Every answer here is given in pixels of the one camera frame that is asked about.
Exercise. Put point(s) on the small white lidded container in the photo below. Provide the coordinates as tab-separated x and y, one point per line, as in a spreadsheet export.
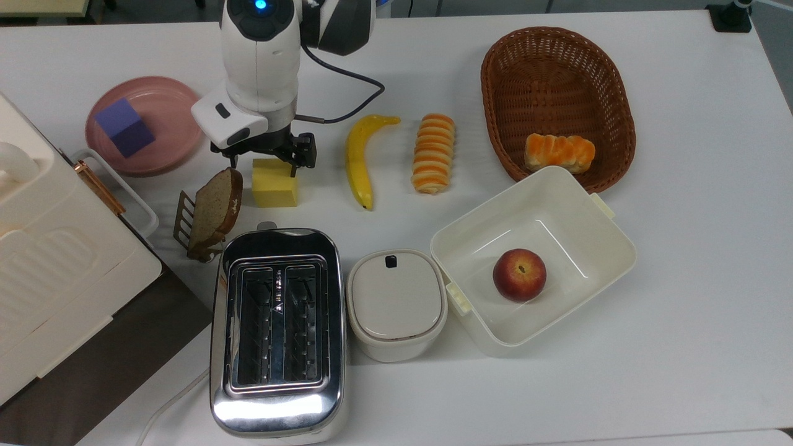
396	303

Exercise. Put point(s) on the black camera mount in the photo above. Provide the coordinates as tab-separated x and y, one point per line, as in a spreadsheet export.
731	17

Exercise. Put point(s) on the brown wicker basket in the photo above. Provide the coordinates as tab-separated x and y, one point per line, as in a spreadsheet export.
557	80

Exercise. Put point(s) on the orange striped bread roll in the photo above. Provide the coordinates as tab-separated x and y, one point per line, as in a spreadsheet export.
433	155

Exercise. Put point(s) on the bronze metal toast rack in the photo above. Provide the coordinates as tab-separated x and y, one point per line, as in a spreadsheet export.
181	217

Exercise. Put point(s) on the pale yellow side table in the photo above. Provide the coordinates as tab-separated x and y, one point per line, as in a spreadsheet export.
37	6

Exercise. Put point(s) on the red apple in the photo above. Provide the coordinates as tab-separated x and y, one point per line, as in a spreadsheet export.
519	275

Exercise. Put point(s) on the yellow cube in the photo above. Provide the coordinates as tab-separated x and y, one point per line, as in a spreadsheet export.
276	186

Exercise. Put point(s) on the purple cube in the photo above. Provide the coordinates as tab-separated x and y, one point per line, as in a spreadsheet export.
126	127

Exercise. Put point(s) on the large cream storage box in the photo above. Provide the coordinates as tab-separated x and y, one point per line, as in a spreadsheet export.
56	260

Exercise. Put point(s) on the orange glazed bread bun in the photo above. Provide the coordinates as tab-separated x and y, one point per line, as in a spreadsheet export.
559	152

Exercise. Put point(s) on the chrome two-slot toaster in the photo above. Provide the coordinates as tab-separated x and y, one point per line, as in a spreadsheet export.
279	409

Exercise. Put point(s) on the white square plastic container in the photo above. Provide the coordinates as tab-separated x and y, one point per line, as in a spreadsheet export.
576	217

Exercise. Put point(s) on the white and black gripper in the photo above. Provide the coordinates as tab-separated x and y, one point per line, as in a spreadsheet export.
232	121

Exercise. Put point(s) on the brown bread slice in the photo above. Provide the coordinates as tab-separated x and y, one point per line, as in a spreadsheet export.
214	214

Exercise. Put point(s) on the yellow banana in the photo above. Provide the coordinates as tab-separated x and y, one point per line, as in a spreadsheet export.
356	155

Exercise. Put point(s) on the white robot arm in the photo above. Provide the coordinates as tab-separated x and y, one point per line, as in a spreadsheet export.
260	56

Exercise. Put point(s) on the pink plate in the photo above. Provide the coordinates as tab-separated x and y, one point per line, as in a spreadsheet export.
167	105

